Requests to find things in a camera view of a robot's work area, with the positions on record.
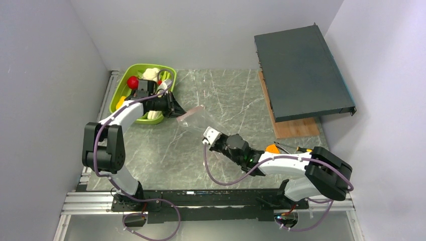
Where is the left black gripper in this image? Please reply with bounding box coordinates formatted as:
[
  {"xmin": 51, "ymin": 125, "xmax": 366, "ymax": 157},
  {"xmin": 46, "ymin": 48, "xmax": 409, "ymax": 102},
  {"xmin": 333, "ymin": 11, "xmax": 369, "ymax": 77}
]
[{"xmin": 149, "ymin": 91, "xmax": 188, "ymax": 119}]

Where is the clear zip top bag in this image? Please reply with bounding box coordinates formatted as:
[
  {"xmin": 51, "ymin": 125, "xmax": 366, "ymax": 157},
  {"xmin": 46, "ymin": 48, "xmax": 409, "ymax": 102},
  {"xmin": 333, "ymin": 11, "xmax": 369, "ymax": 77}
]
[{"xmin": 176, "ymin": 105, "xmax": 221, "ymax": 138}]

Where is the green celery stalk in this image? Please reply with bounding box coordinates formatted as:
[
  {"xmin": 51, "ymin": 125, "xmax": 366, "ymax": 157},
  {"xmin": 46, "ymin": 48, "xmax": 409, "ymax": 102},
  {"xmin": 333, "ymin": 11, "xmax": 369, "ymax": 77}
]
[{"xmin": 147, "ymin": 79, "xmax": 172, "ymax": 120}]

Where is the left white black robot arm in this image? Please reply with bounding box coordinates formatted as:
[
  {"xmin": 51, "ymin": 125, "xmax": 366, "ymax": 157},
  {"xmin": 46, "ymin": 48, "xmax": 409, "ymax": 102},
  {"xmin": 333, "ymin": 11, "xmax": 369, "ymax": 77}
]
[{"xmin": 82, "ymin": 92, "xmax": 186, "ymax": 211}]

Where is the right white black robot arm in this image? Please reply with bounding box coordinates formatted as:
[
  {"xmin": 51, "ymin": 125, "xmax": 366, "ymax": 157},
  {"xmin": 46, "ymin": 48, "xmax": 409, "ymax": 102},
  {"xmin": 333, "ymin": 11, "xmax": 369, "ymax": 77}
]
[{"xmin": 202, "ymin": 128, "xmax": 354, "ymax": 208}]

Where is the white cauliflower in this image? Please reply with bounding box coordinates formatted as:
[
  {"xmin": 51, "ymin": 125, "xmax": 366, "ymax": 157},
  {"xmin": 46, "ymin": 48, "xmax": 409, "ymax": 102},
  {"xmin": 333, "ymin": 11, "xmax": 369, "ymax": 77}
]
[{"xmin": 142, "ymin": 68, "xmax": 160, "ymax": 82}]

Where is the orange tape measure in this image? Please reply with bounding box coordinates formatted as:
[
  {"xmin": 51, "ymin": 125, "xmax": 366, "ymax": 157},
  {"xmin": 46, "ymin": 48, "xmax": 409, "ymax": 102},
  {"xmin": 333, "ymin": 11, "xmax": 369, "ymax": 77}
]
[{"xmin": 265, "ymin": 144, "xmax": 280, "ymax": 154}]

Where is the red tomato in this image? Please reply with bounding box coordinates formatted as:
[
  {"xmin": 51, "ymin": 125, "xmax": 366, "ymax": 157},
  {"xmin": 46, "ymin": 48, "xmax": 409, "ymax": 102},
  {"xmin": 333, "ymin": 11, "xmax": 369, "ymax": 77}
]
[{"xmin": 127, "ymin": 76, "xmax": 139, "ymax": 90}]

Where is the yellow black screwdriver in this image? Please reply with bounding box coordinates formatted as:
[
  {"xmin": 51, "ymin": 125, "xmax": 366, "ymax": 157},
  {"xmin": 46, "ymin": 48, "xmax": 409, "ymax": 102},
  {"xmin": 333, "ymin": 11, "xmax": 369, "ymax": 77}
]
[
  {"xmin": 274, "ymin": 142, "xmax": 290, "ymax": 154},
  {"xmin": 283, "ymin": 144, "xmax": 313, "ymax": 153}
]

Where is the yellow bell pepper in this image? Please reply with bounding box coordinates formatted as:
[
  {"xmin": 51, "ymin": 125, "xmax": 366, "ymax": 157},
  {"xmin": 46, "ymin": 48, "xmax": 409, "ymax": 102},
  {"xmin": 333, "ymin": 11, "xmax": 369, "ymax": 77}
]
[{"xmin": 116, "ymin": 96, "xmax": 127, "ymax": 110}]

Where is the green plastic basket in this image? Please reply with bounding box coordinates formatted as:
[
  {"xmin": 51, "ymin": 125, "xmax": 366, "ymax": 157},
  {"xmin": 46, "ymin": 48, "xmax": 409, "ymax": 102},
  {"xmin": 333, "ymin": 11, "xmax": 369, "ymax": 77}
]
[{"xmin": 109, "ymin": 63, "xmax": 177, "ymax": 125}]

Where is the wooden board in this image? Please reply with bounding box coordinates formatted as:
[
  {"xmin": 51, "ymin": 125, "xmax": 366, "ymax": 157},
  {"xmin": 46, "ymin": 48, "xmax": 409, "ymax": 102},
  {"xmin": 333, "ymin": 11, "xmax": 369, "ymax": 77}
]
[{"xmin": 258, "ymin": 71, "xmax": 320, "ymax": 139}]

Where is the dark green metal case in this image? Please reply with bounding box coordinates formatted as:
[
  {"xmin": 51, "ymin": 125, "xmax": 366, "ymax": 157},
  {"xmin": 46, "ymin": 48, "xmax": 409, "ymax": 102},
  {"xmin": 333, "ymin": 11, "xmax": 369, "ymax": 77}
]
[{"xmin": 254, "ymin": 24, "xmax": 357, "ymax": 122}]

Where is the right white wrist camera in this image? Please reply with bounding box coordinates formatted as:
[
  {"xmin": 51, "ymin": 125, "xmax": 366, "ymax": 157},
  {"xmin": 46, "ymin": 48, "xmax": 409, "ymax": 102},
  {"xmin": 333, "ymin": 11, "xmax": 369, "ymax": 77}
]
[{"xmin": 202, "ymin": 127, "xmax": 222, "ymax": 146}]

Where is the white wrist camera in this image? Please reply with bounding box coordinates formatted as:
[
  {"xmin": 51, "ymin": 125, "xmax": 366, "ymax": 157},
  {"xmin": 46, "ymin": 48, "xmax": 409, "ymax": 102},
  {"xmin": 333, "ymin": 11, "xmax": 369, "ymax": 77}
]
[
  {"xmin": 133, "ymin": 79, "xmax": 157, "ymax": 99},
  {"xmin": 202, "ymin": 127, "xmax": 222, "ymax": 146}
]

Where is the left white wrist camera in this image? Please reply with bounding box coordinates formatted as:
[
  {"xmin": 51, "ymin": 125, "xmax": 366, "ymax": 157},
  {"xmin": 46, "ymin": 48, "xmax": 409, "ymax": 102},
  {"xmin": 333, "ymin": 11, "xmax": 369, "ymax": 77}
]
[{"xmin": 133, "ymin": 79, "xmax": 157, "ymax": 99}]

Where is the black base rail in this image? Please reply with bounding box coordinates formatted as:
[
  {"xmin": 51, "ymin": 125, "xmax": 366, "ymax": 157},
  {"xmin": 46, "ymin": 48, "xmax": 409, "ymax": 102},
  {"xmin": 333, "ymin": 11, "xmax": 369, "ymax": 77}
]
[{"xmin": 111, "ymin": 189, "xmax": 309, "ymax": 224}]

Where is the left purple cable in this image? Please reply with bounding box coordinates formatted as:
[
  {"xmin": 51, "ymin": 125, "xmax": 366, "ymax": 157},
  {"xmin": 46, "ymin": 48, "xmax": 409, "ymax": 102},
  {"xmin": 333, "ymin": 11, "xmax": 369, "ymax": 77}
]
[{"xmin": 93, "ymin": 69, "xmax": 182, "ymax": 241}]

